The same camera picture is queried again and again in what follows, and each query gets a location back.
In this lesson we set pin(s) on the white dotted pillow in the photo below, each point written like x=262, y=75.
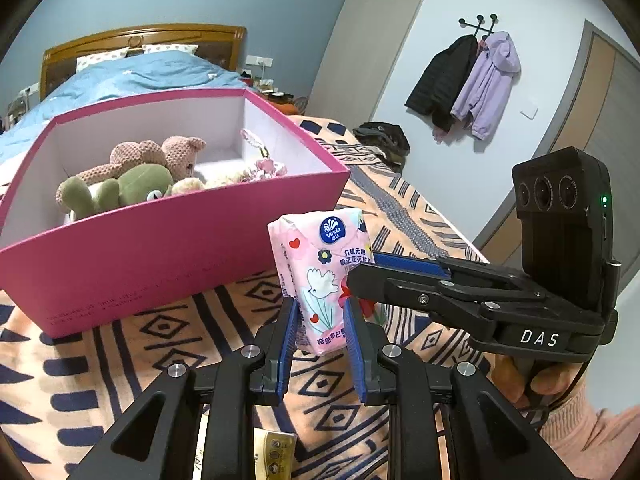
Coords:
x=100, y=58
x=170, y=49

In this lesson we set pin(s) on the blue floral duvet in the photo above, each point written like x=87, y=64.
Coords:
x=125, y=75

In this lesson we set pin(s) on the cluttered wooden bedside table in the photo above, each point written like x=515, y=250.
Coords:
x=270, y=90

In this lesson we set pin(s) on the person's right hand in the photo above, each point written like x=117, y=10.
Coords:
x=520, y=375

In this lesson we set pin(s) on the wooden door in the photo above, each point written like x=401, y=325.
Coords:
x=600, y=100

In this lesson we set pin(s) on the dark green cloth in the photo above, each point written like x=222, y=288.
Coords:
x=385, y=140

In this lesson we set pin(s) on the orange patterned blanket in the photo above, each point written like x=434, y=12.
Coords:
x=400, y=210

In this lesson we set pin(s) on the black jacket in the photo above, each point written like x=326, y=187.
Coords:
x=440, y=85

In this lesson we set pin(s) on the pink cardboard box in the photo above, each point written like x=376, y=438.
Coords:
x=175, y=240

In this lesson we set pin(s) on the wooden headboard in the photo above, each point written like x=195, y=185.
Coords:
x=150, y=35

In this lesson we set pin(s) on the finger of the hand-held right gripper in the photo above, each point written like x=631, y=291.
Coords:
x=400, y=290
x=410, y=262

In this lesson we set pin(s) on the white wall switch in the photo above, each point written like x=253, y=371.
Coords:
x=528, y=112

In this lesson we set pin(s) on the yellow printed packet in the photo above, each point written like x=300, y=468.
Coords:
x=274, y=452

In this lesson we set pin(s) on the black wall coat hook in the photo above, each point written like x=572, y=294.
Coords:
x=480, y=22

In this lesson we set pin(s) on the pink-brown bear plush toy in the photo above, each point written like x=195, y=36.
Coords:
x=175, y=152

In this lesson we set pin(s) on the orange-brown garment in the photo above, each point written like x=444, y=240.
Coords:
x=285, y=109

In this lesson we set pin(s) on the green turtle plush toy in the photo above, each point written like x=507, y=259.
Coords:
x=140, y=182

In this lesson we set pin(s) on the cream plush toy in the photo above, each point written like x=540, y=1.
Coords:
x=187, y=185

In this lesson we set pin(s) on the pink floral tissue pack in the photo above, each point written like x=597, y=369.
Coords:
x=315, y=270

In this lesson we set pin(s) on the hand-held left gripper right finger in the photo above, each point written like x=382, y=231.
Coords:
x=354, y=355

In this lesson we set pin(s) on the purple hoodie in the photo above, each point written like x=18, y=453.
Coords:
x=490, y=85

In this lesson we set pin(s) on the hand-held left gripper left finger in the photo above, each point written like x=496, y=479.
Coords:
x=287, y=345

